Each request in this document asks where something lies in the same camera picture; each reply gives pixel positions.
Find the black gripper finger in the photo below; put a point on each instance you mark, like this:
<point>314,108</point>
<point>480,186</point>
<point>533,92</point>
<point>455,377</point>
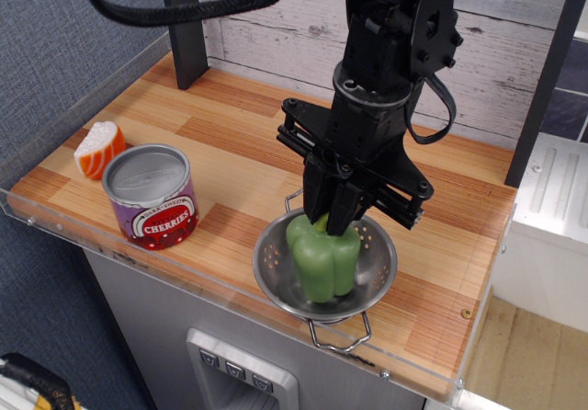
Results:
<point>349,204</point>
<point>320,178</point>

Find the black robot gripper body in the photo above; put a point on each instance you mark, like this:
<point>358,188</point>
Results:
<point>365,131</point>

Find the green toy bell pepper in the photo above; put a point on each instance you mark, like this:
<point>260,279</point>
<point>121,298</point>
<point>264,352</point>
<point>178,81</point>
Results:
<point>325,265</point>

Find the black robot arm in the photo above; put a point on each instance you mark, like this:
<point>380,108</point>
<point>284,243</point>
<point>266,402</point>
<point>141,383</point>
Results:
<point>393,40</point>

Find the orange white food wedge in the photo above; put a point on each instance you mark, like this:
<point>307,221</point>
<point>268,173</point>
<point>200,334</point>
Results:
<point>104,141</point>

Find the toy cherries can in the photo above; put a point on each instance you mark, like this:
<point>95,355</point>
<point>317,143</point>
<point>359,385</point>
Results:
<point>152,195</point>

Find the white toy sink unit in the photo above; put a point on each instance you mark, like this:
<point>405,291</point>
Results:
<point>542,266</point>

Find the silver dispenser panel with buttons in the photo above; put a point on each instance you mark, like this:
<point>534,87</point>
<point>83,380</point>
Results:
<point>231,378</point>

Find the grey toy fridge cabinet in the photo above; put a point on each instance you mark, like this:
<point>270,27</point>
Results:
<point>155,316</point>

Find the yellow object at corner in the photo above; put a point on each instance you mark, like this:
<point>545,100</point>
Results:
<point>56,401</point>

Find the steel colander with handles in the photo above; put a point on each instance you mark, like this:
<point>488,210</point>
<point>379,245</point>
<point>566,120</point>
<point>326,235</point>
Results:
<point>376,269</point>

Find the black left support post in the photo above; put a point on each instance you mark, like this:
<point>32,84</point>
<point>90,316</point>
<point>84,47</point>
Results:
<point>188,49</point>

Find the black support post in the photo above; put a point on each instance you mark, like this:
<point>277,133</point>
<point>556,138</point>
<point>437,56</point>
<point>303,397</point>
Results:
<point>567,25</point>
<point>188,49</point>

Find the black right support post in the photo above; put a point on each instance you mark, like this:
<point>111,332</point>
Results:
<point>567,25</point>

